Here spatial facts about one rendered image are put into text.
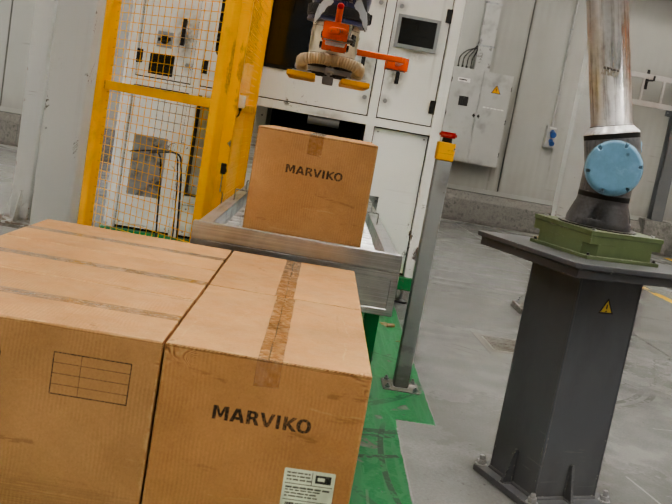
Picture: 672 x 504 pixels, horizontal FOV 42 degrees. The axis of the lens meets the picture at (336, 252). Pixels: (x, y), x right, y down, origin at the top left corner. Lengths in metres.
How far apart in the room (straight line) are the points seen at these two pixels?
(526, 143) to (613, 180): 9.77
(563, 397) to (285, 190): 1.10
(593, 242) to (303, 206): 0.96
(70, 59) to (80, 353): 2.16
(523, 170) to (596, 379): 9.60
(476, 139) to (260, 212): 8.96
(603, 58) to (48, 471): 1.71
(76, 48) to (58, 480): 2.25
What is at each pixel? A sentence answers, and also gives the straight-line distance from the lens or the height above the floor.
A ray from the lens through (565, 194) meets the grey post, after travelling 5.92.
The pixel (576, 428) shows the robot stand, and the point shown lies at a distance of 2.76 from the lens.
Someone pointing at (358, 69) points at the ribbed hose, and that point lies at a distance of 3.08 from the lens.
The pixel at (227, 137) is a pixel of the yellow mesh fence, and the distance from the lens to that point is 4.15.
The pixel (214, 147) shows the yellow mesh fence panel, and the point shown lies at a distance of 3.68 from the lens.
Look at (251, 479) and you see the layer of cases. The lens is 1.77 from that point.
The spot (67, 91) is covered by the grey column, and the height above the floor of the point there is 0.94.
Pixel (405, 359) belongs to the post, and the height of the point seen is 0.12.
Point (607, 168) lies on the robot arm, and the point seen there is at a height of 1.01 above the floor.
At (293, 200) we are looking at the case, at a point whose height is 0.72.
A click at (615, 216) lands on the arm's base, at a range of 2.68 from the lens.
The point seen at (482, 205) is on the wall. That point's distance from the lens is 12.00.
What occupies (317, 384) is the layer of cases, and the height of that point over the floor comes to 0.51.
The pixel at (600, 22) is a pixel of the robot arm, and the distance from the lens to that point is 2.54.
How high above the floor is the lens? 1.00
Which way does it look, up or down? 8 degrees down
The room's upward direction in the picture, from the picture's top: 10 degrees clockwise
